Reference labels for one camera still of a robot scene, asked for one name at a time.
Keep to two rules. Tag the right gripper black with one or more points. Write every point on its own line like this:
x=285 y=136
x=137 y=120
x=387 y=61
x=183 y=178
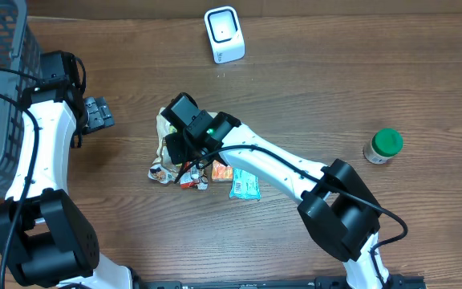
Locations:
x=178 y=145

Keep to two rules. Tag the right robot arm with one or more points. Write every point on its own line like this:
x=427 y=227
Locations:
x=339 y=212

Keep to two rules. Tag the red candy stick packet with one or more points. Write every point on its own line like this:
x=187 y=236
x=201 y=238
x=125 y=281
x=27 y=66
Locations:
x=189 y=178

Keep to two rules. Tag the orange snack packet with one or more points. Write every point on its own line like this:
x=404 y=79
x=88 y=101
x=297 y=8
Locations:
x=221 y=172

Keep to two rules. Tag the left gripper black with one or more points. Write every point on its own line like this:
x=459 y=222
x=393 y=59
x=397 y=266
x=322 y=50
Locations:
x=98 y=113

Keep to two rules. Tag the white barcode scanner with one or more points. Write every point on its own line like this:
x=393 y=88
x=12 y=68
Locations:
x=225 y=35

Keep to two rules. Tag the beige snack bag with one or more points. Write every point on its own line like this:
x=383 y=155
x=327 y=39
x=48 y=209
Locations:
x=162 y=169

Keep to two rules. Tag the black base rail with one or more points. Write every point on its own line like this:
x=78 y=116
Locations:
x=334 y=282

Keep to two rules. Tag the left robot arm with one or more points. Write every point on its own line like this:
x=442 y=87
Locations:
x=45 y=240

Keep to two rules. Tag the teal tissue packet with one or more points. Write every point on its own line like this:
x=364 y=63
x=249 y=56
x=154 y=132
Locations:
x=245 y=186

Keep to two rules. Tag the green lid jar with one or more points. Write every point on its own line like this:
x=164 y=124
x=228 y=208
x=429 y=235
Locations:
x=384 y=145

